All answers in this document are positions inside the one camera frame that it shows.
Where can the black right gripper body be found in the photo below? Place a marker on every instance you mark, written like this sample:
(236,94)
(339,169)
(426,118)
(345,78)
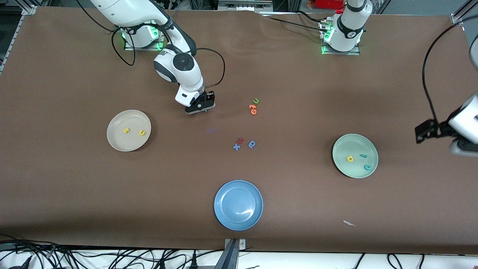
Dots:
(208,98)

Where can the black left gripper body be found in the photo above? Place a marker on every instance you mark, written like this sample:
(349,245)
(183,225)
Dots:
(441,127)

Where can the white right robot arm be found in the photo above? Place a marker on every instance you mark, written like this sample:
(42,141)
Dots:
(183,71)

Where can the pale green plate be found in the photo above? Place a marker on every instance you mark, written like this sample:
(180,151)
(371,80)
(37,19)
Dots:
(347,145)

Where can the beige plate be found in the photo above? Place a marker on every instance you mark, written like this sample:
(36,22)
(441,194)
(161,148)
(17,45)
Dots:
(119,142)

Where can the blue plate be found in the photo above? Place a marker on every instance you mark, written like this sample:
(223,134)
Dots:
(238,204)

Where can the white paper scrap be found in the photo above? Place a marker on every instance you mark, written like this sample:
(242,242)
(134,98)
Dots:
(349,223)

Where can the red box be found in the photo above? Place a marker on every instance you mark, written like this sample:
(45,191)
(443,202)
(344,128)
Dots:
(328,3)

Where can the brown paper table cover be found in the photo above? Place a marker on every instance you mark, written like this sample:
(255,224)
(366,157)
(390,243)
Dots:
(74,186)

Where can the black power plug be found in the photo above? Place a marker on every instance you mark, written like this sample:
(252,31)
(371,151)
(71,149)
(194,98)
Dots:
(194,258)

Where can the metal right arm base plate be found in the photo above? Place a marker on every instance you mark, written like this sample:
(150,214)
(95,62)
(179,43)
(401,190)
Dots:
(129,46)

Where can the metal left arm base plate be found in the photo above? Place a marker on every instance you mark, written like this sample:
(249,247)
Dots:
(356,52)

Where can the metal table clamp bracket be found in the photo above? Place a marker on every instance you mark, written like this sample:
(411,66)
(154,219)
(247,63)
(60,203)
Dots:
(233,254)

